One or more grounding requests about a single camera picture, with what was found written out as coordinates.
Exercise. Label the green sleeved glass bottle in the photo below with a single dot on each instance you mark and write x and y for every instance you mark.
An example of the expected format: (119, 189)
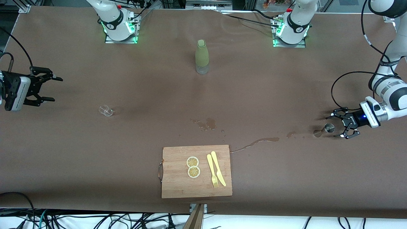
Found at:
(202, 55)

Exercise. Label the lemon slice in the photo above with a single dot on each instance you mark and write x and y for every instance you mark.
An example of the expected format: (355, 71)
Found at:
(192, 161)
(194, 172)

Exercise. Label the small clear glass cup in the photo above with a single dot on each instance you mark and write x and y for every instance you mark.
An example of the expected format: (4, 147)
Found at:
(106, 110)

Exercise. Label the liquid spill puddle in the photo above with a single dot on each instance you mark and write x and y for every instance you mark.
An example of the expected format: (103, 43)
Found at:
(210, 123)

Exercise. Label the brown table cover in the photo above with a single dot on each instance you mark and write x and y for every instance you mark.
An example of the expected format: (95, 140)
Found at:
(95, 159)

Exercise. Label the long liquid spill streak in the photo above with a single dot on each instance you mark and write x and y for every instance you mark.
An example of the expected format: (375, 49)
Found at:
(267, 139)

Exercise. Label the steel double jigger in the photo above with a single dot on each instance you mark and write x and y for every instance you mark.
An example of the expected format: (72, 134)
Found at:
(329, 128)

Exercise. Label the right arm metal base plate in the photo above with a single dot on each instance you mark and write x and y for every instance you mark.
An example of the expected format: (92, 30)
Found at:
(135, 31)

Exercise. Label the metal bracket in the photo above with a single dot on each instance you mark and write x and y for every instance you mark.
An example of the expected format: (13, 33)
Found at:
(205, 207)

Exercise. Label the wooden post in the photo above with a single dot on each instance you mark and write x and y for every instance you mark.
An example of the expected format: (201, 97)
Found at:
(194, 219)

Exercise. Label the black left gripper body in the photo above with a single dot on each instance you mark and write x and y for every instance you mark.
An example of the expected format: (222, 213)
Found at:
(354, 120)

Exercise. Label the yellow plastic knife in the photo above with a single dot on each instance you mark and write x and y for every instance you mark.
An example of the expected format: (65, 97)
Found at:
(217, 167)

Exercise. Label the grey power strip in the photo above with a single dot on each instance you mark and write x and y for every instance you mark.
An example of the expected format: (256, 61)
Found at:
(208, 5)

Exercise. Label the wooden cutting board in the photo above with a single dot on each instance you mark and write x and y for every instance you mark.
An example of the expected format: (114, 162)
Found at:
(178, 181)

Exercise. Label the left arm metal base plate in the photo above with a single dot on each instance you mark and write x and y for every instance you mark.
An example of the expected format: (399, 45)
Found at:
(302, 44)

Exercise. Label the yellow plastic fork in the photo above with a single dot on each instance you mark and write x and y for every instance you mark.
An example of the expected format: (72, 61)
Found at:
(211, 167)

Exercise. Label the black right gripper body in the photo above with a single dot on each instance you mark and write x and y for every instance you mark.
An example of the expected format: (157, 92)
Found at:
(32, 86)

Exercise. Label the small liquid spill spot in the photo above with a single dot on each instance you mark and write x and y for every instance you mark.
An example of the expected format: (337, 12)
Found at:
(290, 135)

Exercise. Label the orange background items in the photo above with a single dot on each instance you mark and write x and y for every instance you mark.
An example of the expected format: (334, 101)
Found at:
(276, 3)

